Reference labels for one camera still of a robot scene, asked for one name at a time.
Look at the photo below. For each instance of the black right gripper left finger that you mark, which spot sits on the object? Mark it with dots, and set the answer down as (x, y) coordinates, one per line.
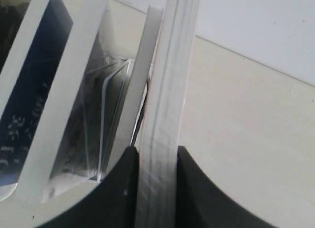
(112, 204)

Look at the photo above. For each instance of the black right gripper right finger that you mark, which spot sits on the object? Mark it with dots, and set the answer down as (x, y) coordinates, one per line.
(201, 204)

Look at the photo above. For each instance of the red orange cover book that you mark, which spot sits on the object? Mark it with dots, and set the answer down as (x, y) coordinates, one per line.
(156, 198)

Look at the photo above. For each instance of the black cover book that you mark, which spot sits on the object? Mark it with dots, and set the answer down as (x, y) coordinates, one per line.
(113, 142)

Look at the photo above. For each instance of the blue moon cover book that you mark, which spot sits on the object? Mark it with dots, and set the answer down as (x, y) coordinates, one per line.
(33, 35)

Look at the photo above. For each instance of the white grey spine book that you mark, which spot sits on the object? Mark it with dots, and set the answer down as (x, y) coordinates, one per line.
(65, 149)

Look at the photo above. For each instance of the white wire book rack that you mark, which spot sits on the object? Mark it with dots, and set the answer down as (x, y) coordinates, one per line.
(102, 96)

